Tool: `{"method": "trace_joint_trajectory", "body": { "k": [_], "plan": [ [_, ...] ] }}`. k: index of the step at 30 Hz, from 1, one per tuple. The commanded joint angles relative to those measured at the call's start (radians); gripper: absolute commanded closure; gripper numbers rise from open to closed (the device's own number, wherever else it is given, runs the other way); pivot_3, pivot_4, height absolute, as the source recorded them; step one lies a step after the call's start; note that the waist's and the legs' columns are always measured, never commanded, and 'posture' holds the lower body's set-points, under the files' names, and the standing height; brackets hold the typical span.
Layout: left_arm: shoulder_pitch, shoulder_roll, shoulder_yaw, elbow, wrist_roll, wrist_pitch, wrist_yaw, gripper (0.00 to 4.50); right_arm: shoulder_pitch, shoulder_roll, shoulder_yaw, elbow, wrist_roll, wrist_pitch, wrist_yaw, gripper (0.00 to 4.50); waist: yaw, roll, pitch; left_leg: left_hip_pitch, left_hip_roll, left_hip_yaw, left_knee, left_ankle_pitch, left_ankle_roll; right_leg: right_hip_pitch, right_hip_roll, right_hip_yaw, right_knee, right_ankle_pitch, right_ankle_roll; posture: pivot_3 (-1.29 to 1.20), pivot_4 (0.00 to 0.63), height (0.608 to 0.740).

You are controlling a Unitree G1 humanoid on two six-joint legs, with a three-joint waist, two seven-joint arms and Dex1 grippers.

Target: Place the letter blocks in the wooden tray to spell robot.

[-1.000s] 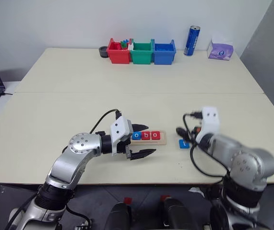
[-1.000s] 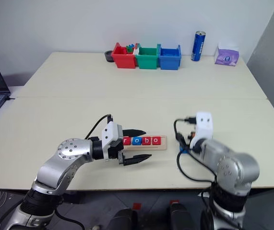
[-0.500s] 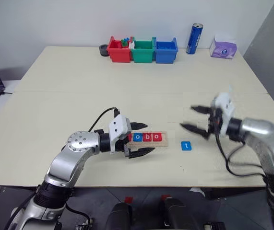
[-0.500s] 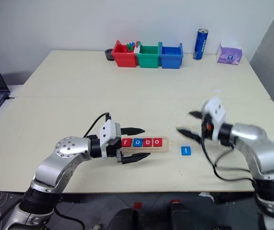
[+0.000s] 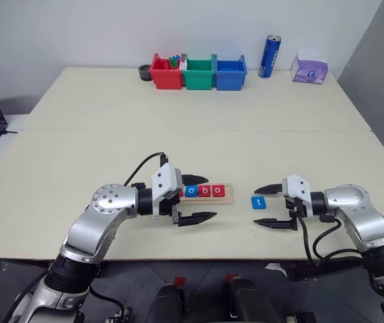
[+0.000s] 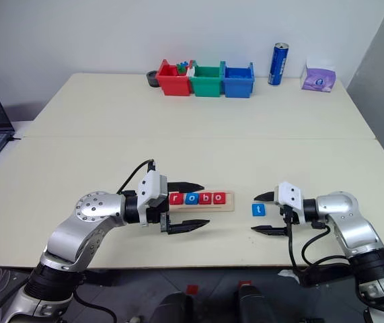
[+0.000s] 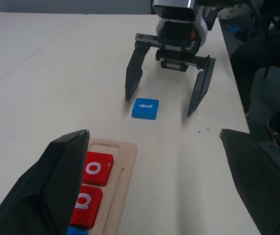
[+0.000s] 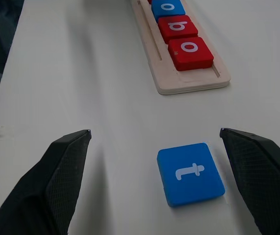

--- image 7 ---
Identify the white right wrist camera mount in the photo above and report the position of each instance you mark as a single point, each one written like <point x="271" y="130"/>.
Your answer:
<point x="201" y="27"/>

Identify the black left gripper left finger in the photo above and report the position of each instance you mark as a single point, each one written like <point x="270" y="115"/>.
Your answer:
<point x="44" y="186"/>

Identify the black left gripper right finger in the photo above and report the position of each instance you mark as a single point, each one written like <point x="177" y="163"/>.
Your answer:
<point x="260" y="181"/>

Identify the blue letter tile t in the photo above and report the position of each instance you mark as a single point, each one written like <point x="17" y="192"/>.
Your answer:
<point x="145" y="109"/>

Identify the blue letter tile o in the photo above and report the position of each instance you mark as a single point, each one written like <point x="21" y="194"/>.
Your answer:
<point x="78" y="231"/>

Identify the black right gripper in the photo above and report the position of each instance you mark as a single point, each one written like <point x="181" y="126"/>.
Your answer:
<point x="175" y="36"/>

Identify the red letter b block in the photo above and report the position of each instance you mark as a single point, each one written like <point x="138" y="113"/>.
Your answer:
<point x="85" y="208"/>

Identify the red letter tile o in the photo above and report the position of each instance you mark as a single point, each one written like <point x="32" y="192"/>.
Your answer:
<point x="96" y="169"/>

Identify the person in dark trousers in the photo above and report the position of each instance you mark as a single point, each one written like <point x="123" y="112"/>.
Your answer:
<point x="260" y="51"/>

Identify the light wooden letter tray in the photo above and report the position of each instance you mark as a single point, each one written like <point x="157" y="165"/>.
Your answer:
<point x="126" y="166"/>

